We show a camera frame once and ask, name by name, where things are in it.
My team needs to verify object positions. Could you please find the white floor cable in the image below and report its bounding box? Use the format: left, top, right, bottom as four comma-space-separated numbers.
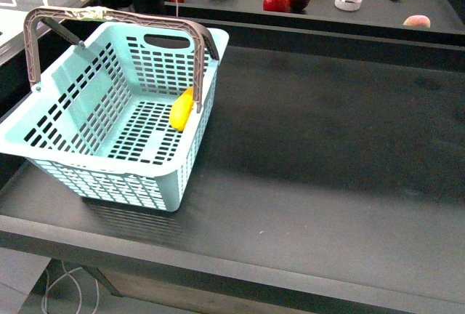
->
39, 261, 101, 314

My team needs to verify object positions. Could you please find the light blue plastic basket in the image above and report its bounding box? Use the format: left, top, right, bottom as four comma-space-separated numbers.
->
1, 7, 229, 212

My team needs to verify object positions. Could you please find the clear tape ring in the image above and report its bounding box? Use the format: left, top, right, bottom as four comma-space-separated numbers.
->
334, 0, 363, 12

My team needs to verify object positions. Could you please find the red apple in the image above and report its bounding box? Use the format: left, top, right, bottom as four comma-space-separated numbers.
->
262, 0, 290, 13

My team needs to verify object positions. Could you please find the pale peach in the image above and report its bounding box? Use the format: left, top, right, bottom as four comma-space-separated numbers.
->
403, 15, 431, 28

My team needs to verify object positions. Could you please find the yellow mango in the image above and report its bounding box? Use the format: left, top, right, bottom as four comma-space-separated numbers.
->
169, 87, 193, 132

